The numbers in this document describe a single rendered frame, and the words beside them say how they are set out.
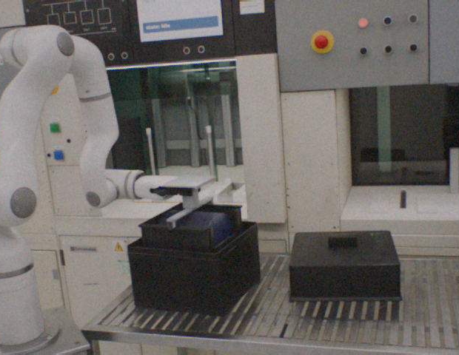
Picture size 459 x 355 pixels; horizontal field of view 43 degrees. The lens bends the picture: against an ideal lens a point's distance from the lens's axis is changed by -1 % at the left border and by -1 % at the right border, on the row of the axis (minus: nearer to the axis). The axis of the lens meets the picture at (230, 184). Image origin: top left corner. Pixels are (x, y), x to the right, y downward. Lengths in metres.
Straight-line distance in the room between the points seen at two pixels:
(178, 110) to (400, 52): 1.42
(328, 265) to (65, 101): 1.11
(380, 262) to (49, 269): 1.31
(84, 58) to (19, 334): 0.72
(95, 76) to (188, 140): 1.36
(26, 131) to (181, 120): 1.56
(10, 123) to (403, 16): 1.11
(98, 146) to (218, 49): 0.52
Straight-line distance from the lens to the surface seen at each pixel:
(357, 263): 1.57
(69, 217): 2.25
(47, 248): 2.35
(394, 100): 2.28
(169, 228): 1.54
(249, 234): 1.66
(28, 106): 1.49
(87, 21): 2.09
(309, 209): 1.92
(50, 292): 2.42
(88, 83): 1.64
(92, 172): 1.64
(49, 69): 1.48
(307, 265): 1.57
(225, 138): 2.82
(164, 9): 1.97
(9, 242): 1.50
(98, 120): 1.66
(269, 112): 1.83
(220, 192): 2.23
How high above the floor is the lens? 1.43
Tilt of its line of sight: 13 degrees down
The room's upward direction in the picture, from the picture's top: 5 degrees counter-clockwise
